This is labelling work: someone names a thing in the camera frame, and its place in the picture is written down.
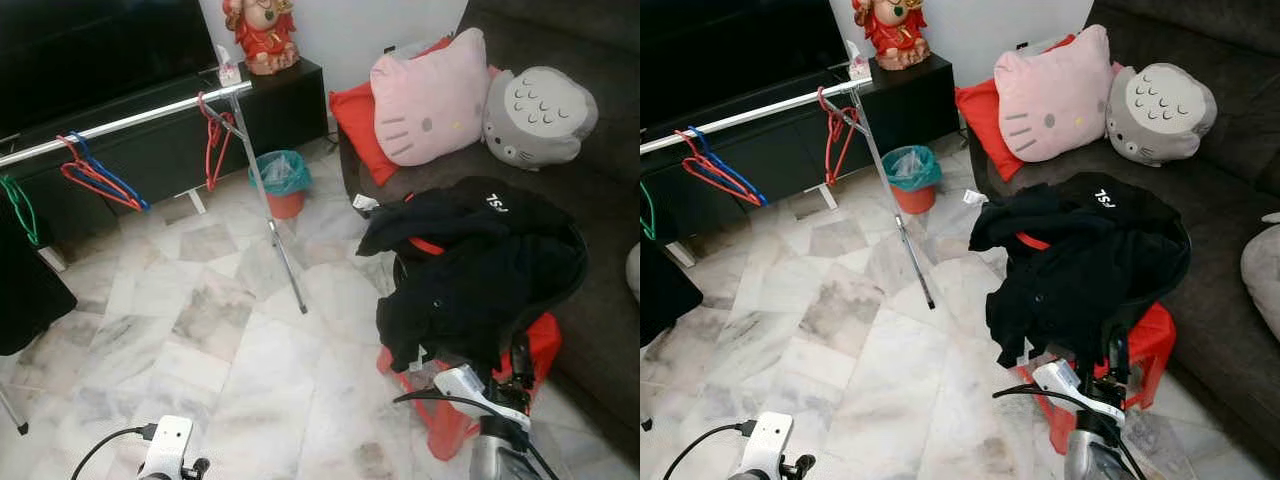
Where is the black knit shirt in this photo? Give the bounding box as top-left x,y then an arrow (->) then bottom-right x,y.
985,230 -> 1193,369
377,235 -> 589,373

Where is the red plastic hanger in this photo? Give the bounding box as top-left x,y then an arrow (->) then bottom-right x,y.
57,133 -> 141,213
675,128 -> 761,206
197,92 -> 238,193
817,87 -> 859,188

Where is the blue plastic hanger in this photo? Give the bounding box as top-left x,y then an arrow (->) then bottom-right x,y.
690,125 -> 769,206
70,130 -> 151,213

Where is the red plastic stool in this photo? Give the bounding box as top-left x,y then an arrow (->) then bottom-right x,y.
377,310 -> 563,463
1015,300 -> 1179,456

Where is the dark brown sofa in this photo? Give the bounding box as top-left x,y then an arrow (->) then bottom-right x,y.
965,0 -> 1280,451
335,0 -> 641,461

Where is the black shirt white letter print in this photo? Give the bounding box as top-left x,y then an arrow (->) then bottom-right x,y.
357,177 -> 581,266
968,172 -> 1191,263

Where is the black polo shirt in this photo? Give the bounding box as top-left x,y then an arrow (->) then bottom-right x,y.
640,235 -> 704,349
0,190 -> 79,356

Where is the grey owl-like plush pillow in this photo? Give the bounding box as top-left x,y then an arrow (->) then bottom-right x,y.
1105,63 -> 1219,168
482,66 -> 599,171

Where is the orange waste bin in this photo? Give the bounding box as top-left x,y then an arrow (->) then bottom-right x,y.
265,185 -> 306,219
893,180 -> 936,214

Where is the pink cat face pillow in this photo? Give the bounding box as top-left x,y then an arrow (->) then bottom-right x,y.
370,27 -> 493,168
993,24 -> 1119,164

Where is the red pillow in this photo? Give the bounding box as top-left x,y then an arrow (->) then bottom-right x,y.
955,33 -> 1121,184
328,35 -> 501,188

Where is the green plastic bin liner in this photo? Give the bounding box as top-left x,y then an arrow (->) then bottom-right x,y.
248,150 -> 313,198
880,145 -> 943,193

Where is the black TV console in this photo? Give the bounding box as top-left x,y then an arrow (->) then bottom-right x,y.
0,60 -> 329,271
640,55 -> 946,271

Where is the silver metal clothes rack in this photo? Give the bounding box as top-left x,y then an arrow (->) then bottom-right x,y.
0,80 -> 309,437
640,75 -> 938,311

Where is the black flat television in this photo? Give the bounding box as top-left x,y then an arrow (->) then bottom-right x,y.
640,0 -> 851,136
0,0 -> 221,141

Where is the red robed figurine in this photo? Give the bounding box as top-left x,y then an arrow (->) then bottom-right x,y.
852,0 -> 931,71
222,0 -> 301,76

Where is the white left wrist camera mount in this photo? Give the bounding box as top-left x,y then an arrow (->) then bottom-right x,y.
140,415 -> 194,480
735,410 -> 793,480

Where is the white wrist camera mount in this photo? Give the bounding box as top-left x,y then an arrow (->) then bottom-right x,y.
1030,358 -> 1126,429
140,415 -> 194,480
735,410 -> 793,480
433,365 -> 531,431

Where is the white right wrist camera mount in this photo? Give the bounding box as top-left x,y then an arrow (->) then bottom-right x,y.
433,365 -> 531,431
1030,358 -> 1126,429

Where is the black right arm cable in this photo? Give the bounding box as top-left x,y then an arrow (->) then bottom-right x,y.
393,388 -> 531,480
992,385 -> 1131,480

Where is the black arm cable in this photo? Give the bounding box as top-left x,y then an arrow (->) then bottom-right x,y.
992,385 -> 1131,480
393,388 -> 531,480
663,420 -> 756,480
70,425 -> 161,480

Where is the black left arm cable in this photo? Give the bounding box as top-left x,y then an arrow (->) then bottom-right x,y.
70,425 -> 161,480
663,420 -> 756,480

